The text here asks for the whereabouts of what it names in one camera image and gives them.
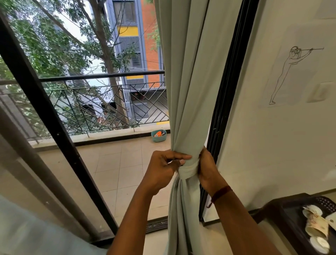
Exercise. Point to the cream cup red flowers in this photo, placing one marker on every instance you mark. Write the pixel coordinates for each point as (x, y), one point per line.
(316, 226)

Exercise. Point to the teal basket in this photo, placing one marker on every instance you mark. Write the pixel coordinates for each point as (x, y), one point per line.
(158, 138)

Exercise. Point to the light teal curtain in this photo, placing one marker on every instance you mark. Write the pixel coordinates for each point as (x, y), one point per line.
(39, 231)
(194, 78)

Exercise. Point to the red wrist band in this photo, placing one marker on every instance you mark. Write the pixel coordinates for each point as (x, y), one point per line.
(221, 193)

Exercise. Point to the small orange object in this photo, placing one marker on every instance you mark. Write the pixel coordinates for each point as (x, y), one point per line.
(157, 134)

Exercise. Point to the black balcony railing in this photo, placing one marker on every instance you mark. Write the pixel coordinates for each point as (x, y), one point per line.
(105, 76)

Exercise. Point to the white cup colourful print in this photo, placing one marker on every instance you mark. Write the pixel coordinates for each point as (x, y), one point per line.
(313, 210)

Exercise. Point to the orange and grey building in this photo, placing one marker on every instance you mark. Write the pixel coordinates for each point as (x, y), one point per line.
(149, 52)

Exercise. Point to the person's right hand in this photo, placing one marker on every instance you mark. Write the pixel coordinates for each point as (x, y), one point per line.
(210, 176)

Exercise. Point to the grey mesh window screen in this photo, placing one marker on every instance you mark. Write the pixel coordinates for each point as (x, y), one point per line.
(26, 163)

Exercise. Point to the person's left forearm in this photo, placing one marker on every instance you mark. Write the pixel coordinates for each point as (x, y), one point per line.
(131, 226)

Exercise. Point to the white square device with feet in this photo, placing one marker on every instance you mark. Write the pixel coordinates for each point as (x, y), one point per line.
(332, 218)

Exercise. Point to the person's right forearm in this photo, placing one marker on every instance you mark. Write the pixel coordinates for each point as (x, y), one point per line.
(241, 226)

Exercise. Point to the person's left hand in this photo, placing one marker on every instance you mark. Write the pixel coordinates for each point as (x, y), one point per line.
(160, 170)

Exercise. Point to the dark plastic tray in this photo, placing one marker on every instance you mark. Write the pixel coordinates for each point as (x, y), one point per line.
(291, 218)

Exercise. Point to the paper sheet with figure drawing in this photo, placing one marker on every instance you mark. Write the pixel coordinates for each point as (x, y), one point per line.
(302, 84)

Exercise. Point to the white wall switch plate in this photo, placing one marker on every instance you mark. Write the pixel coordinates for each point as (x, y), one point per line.
(319, 92)

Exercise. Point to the green tree outside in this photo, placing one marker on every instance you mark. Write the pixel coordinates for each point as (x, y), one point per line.
(52, 47)

